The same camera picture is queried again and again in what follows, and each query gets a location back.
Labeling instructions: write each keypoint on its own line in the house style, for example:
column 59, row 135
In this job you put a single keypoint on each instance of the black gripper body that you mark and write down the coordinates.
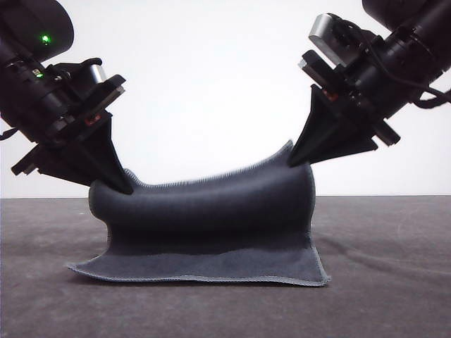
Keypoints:
column 394, row 77
column 38, row 102

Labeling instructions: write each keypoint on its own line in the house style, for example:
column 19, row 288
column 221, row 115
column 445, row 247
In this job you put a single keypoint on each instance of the grey table cloth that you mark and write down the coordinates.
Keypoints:
column 380, row 267

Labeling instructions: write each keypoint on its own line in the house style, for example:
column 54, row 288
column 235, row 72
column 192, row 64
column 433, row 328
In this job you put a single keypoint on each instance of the purple towel with grey hem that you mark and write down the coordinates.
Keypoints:
column 211, row 218

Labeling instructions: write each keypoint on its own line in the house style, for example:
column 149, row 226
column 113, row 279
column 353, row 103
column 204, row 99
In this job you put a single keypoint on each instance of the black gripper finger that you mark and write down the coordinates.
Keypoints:
column 345, row 141
column 315, row 126
column 102, row 148
column 70, row 162

